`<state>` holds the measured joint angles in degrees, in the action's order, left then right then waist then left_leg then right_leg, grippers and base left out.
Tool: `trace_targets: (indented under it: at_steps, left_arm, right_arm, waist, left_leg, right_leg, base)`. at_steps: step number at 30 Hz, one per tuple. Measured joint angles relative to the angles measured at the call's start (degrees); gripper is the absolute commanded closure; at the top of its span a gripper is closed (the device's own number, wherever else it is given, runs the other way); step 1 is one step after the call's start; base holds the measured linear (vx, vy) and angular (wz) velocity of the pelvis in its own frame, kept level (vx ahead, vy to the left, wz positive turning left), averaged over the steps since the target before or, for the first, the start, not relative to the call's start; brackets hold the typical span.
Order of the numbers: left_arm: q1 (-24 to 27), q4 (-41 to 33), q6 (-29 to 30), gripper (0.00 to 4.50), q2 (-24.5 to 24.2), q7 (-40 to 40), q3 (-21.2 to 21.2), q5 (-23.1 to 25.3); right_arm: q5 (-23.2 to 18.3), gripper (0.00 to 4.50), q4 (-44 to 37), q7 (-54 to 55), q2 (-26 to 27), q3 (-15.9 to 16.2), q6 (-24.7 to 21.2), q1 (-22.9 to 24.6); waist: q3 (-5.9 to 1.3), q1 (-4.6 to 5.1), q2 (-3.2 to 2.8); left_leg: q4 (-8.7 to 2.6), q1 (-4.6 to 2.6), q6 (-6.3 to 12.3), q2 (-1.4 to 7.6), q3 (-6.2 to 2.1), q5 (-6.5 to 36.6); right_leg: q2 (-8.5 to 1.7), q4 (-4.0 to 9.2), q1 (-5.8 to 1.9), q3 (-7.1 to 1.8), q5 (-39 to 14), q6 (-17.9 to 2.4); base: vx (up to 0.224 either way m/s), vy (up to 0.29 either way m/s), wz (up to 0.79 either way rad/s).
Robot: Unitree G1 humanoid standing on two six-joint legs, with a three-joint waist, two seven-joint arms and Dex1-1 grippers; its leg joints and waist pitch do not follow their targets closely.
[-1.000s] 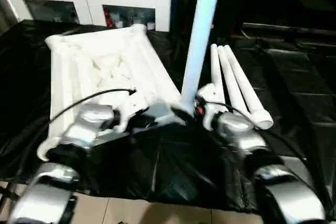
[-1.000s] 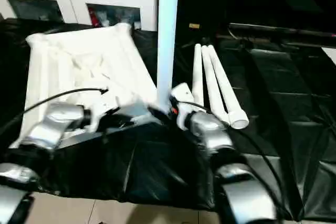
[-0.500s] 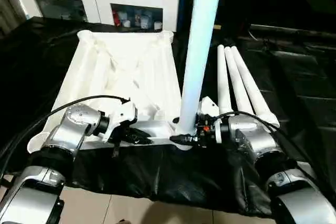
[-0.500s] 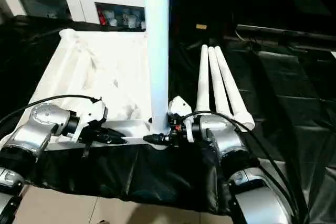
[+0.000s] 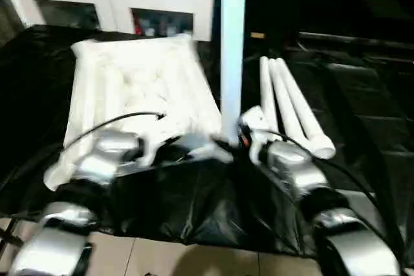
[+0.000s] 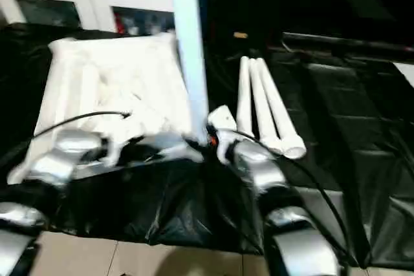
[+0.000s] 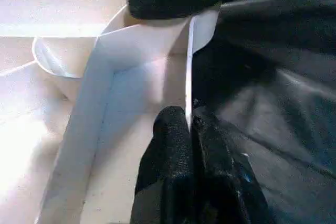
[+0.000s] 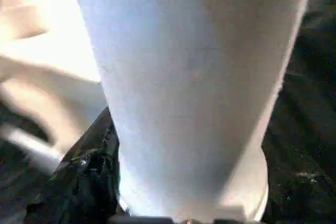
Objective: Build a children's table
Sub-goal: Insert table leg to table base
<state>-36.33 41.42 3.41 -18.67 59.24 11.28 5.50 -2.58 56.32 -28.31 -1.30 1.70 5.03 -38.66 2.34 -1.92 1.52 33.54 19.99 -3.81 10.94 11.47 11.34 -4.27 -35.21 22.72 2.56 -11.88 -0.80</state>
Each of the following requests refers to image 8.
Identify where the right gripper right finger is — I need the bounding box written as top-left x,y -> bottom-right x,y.
262,87 -> 336,224

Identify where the black plastic mat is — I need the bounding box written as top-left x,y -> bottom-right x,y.
0,0 -> 336,224

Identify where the white plastic table leg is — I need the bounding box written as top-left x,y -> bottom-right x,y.
69,0 -> 313,224

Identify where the white plastic table top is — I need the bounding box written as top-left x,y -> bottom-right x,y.
0,0 -> 111,172

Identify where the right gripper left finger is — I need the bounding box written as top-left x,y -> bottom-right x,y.
26,107 -> 121,224

